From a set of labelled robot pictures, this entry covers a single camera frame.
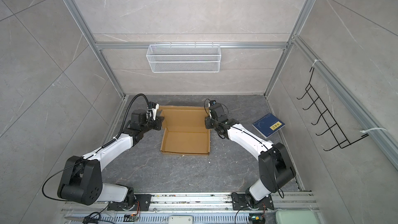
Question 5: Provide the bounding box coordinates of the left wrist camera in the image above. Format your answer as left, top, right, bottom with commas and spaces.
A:
148, 102, 159, 121

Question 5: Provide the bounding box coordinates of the white device bottom edge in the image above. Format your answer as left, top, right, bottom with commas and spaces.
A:
168, 215, 193, 224

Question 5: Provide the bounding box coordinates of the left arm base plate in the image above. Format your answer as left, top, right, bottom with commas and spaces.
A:
107, 194, 152, 211

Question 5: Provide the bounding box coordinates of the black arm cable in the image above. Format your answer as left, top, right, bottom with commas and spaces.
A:
116, 93, 150, 141
203, 99, 243, 140

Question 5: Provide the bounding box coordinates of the black wire hook rack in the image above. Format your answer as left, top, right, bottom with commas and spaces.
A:
296, 67, 369, 152

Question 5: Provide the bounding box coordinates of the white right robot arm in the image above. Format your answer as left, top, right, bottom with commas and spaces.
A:
204, 99, 296, 205

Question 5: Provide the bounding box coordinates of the green box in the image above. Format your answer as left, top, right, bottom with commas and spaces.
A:
275, 209, 319, 224

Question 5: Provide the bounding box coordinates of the blue book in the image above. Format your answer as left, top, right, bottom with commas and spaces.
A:
252, 113, 285, 139

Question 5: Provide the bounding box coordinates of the brown cardboard box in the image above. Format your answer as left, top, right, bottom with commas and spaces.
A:
159, 106, 210, 156

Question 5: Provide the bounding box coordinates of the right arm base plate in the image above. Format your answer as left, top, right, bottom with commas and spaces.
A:
231, 192, 275, 211

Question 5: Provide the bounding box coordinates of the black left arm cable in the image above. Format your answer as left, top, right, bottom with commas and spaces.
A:
116, 93, 150, 141

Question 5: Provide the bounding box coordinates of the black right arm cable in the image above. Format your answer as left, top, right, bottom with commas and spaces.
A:
203, 99, 243, 140

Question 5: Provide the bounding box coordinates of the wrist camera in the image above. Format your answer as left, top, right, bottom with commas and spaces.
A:
148, 102, 159, 121
208, 100, 217, 107

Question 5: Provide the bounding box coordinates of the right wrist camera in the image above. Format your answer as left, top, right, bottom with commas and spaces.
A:
208, 100, 217, 107

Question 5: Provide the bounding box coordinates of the white wire mesh basket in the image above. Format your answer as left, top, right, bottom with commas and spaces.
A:
146, 44, 222, 73

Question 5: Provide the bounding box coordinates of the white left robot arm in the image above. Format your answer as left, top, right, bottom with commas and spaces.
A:
57, 109, 164, 209

